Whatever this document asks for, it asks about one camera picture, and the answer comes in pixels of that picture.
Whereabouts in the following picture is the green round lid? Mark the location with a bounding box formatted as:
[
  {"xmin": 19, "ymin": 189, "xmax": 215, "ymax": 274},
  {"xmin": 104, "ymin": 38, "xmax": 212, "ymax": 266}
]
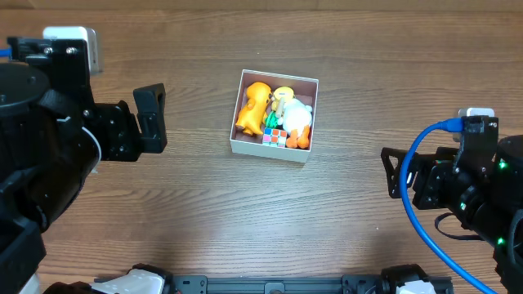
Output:
[{"xmin": 265, "ymin": 111, "xmax": 279, "ymax": 128}]

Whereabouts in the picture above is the multicoloured puzzle cube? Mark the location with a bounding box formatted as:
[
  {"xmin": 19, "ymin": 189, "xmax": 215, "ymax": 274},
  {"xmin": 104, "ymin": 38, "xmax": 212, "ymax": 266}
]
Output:
[{"xmin": 262, "ymin": 127, "xmax": 287, "ymax": 148}]

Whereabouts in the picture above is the blue right cable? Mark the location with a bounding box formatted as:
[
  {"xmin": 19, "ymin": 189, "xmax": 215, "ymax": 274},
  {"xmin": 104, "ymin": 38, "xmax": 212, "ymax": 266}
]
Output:
[{"xmin": 399, "ymin": 118, "xmax": 498, "ymax": 294}]

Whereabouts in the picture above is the orange dinosaur toy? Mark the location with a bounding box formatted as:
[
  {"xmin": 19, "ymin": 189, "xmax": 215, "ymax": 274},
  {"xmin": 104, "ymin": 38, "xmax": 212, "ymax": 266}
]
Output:
[{"xmin": 235, "ymin": 82, "xmax": 272, "ymax": 136}]

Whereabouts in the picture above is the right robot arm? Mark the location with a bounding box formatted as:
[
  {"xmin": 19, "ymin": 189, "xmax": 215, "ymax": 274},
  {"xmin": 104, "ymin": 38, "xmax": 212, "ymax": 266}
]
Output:
[{"xmin": 381, "ymin": 115, "xmax": 522, "ymax": 293}]

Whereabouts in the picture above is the white cardboard box maroon inside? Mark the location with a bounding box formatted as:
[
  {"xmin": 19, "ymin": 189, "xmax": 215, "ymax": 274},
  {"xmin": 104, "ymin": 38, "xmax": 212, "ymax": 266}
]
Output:
[{"xmin": 230, "ymin": 69, "xmax": 319, "ymax": 163}]

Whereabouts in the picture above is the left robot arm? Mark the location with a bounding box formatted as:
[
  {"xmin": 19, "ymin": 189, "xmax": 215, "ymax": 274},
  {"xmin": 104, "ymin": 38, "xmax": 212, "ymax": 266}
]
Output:
[{"xmin": 1, "ymin": 37, "xmax": 167, "ymax": 293}]

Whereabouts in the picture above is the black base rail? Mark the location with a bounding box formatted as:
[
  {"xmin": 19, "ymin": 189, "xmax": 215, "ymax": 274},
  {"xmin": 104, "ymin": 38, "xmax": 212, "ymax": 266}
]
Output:
[{"xmin": 92, "ymin": 263, "xmax": 454, "ymax": 294}]

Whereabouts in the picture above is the white plush duck toy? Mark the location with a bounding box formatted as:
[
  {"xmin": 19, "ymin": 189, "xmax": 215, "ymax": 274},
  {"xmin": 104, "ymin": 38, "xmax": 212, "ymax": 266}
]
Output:
[{"xmin": 278, "ymin": 98, "xmax": 312, "ymax": 149}]

